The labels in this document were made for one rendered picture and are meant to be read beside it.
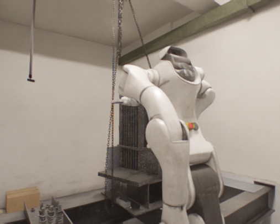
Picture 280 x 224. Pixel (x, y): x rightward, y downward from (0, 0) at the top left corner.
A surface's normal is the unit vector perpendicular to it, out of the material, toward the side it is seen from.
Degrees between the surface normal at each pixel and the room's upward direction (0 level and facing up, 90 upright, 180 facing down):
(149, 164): 90
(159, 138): 94
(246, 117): 90
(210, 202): 77
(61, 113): 90
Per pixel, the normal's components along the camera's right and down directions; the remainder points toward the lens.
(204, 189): 0.51, -0.26
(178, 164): 0.18, -0.05
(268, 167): -0.80, -0.03
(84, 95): 0.59, -0.04
